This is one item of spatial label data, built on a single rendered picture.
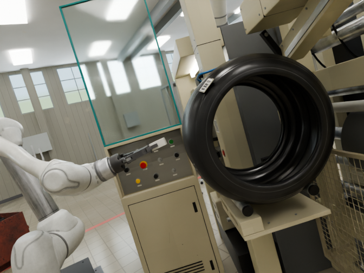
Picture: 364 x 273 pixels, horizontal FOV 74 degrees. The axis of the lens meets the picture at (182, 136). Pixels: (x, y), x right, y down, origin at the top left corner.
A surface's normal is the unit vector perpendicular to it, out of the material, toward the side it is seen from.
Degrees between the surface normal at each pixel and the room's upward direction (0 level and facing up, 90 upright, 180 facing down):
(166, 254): 90
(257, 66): 80
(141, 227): 90
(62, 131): 90
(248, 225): 90
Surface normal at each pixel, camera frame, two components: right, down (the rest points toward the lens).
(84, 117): 0.50, -0.07
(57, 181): 0.11, -0.09
